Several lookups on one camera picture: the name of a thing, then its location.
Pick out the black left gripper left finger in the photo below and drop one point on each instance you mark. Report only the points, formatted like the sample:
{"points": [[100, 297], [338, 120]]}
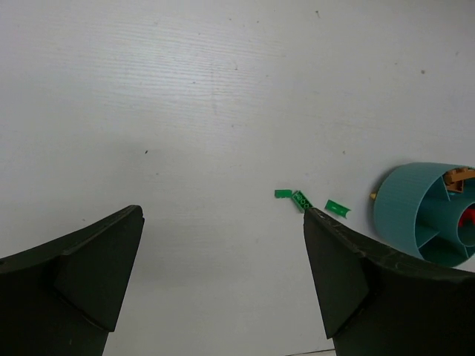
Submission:
{"points": [[64, 297]]}

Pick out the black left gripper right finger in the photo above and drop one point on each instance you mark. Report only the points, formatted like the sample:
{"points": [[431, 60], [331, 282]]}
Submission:
{"points": [[375, 300]]}

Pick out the green curved lego tile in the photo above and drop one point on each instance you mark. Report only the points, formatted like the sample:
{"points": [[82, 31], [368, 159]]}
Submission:
{"points": [[337, 209]]}

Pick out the green two-stud lego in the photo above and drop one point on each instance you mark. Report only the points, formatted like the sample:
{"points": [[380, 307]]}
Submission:
{"points": [[301, 201]]}

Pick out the red round printed lego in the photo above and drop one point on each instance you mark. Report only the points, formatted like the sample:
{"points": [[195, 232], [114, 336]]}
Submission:
{"points": [[467, 217]]}

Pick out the small green lego plate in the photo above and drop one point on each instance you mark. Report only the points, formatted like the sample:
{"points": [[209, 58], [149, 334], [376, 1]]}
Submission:
{"points": [[283, 193]]}

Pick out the brown lego plate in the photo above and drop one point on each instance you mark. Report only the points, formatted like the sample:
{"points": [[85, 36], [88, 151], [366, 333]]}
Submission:
{"points": [[455, 179]]}

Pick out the teal round divided container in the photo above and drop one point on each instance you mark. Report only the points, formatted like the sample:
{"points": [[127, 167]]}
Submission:
{"points": [[415, 213]]}

